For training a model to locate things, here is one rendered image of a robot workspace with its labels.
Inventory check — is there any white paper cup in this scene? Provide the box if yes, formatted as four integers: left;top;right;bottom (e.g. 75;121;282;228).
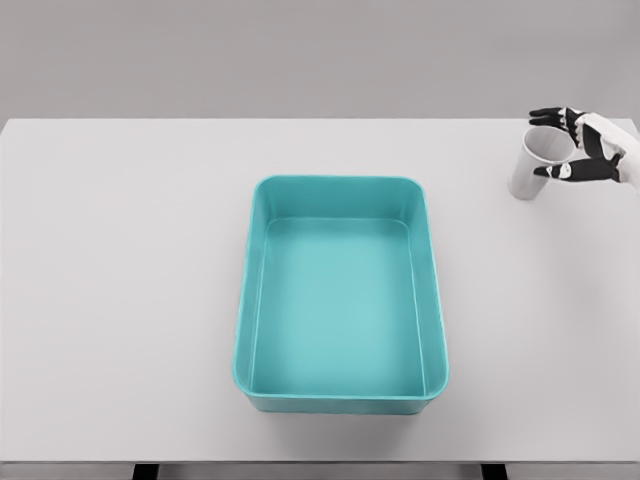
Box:
507;126;576;202

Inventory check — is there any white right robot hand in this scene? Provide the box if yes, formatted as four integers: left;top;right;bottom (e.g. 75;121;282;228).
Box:
528;105;637;183

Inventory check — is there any teal plastic basket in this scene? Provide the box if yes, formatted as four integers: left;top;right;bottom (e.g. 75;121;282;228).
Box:
231;174;451;416

